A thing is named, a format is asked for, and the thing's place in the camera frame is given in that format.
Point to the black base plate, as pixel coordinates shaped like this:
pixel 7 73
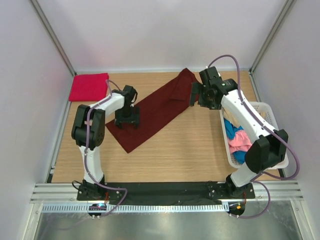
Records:
pixel 165 193

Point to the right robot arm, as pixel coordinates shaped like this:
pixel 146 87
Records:
pixel 268 144

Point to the blue t-shirt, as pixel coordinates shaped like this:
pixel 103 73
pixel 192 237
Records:
pixel 230 132

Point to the dark red t-shirt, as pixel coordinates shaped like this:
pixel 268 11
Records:
pixel 156 111

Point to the beige t-shirt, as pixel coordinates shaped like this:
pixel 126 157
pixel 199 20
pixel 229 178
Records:
pixel 230 117

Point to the aluminium frame rail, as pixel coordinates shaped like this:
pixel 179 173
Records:
pixel 67 192

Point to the white slotted cable duct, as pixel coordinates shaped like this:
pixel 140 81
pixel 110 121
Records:
pixel 91 208

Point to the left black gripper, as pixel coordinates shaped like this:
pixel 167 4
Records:
pixel 135 119

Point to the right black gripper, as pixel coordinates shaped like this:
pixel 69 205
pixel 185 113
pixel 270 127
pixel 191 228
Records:
pixel 197 88

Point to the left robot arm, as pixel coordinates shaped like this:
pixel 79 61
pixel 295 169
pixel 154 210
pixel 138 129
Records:
pixel 88 131

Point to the folded red t-shirt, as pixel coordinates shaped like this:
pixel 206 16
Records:
pixel 89 87

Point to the pink t-shirt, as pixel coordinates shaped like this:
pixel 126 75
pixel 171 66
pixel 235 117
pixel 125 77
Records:
pixel 240 142

